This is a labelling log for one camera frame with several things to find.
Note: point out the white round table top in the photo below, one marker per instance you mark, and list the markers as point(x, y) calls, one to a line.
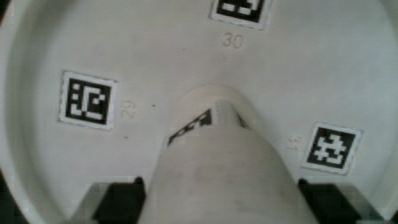
point(115, 65)

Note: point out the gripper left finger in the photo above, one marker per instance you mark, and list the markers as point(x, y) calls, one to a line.
point(112, 202)

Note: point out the white cylindrical table leg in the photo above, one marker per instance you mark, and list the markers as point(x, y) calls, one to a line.
point(220, 182)

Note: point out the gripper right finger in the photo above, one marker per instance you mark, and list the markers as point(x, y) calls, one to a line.
point(337, 204)

